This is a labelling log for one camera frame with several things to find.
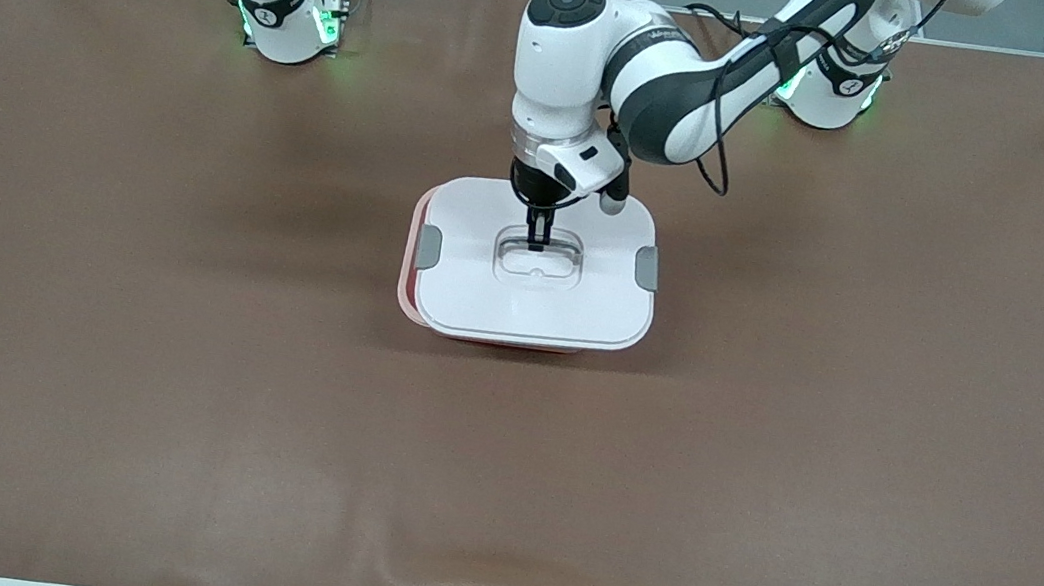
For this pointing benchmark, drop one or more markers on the white box lid grey clips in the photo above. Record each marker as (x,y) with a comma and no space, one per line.
(530,309)

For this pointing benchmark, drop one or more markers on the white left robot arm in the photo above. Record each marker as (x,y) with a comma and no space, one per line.
(562,66)

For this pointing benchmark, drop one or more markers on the brown table mat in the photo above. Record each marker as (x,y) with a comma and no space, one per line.
(761,466)

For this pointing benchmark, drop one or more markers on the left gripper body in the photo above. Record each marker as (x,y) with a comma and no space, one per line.
(532,186)

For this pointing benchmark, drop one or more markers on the pale pink storage box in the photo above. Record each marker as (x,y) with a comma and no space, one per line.
(408,268)

